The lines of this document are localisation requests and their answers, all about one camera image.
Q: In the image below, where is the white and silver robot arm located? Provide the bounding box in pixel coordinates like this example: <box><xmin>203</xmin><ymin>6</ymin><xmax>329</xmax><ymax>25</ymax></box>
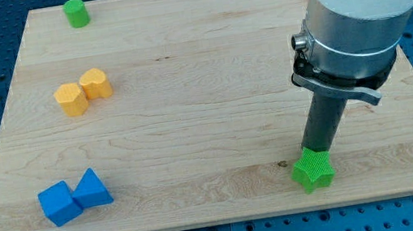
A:
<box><xmin>291</xmin><ymin>0</ymin><xmax>413</xmax><ymax>109</ymax></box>

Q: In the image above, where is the light wooden board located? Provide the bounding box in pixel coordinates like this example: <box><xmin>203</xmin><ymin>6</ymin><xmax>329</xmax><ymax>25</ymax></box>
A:
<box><xmin>0</xmin><ymin>0</ymin><xmax>413</xmax><ymax>231</ymax></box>

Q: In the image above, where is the yellow heart block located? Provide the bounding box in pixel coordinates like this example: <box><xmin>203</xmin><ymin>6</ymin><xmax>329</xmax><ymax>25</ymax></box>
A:
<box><xmin>79</xmin><ymin>67</ymin><xmax>114</xmax><ymax>100</ymax></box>

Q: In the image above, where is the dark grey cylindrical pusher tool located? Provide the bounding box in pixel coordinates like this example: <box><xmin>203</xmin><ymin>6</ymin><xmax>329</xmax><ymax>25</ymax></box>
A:
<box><xmin>301</xmin><ymin>93</ymin><xmax>347</xmax><ymax>152</ymax></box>

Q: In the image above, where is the green star block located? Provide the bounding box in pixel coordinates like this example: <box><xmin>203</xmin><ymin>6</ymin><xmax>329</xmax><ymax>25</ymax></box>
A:
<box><xmin>291</xmin><ymin>148</ymin><xmax>336</xmax><ymax>194</ymax></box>

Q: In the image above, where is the yellow hexagon block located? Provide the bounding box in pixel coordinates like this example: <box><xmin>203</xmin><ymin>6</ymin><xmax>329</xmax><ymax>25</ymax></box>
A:
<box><xmin>54</xmin><ymin>83</ymin><xmax>89</xmax><ymax>117</ymax></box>

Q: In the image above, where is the blue triangular prism block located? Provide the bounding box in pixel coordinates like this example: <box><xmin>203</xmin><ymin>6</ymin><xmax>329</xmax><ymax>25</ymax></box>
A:
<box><xmin>71</xmin><ymin>168</ymin><xmax>114</xmax><ymax>209</ymax></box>

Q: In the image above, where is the green cylinder block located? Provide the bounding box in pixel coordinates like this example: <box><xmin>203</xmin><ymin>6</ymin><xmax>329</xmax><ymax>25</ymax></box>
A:
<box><xmin>62</xmin><ymin>0</ymin><xmax>91</xmax><ymax>28</ymax></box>

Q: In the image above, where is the blue cube block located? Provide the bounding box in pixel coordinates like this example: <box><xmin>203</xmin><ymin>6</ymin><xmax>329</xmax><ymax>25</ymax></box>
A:
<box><xmin>37</xmin><ymin>181</ymin><xmax>83</xmax><ymax>227</ymax></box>

